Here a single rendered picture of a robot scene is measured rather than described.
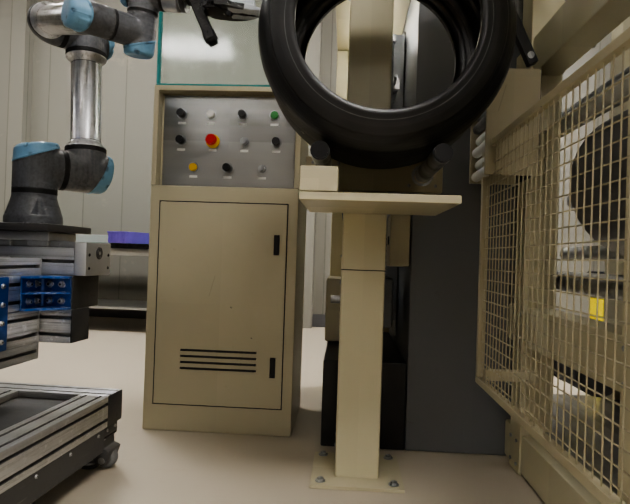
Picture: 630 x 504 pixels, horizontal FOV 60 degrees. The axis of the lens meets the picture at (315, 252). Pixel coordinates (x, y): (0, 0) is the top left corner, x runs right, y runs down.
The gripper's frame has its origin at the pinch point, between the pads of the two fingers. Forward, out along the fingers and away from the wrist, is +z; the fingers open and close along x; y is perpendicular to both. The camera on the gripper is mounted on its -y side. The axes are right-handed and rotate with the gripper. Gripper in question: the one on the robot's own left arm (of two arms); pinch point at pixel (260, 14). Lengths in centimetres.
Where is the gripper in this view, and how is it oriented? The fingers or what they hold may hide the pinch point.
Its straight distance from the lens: 147.8
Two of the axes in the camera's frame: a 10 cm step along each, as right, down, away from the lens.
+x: 0.6, 0.2, 10.0
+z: 9.9, 1.4, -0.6
